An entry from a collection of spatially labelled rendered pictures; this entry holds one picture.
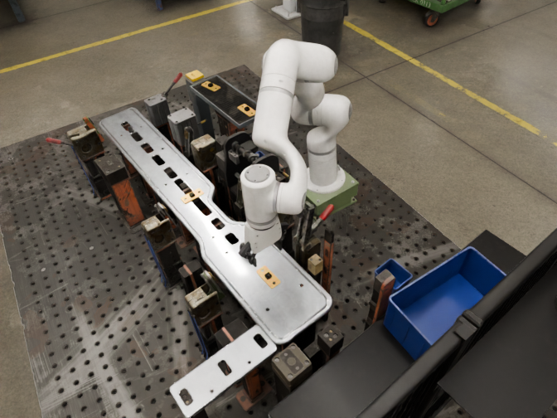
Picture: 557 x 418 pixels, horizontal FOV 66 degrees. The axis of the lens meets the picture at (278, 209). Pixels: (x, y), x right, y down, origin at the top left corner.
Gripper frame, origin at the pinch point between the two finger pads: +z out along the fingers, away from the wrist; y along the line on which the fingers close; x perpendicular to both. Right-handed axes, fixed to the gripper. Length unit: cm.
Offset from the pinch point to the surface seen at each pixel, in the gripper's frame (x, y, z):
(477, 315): 56, 0, -43
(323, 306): 18.8, -6.3, 12.0
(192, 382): 13.6, 35.3, 12.0
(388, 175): -70, -154, 112
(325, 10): -220, -228, 63
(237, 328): 7.5, 17.0, 14.0
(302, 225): -0.7, -14.9, -0.9
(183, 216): -39.5, 7.8, 12.2
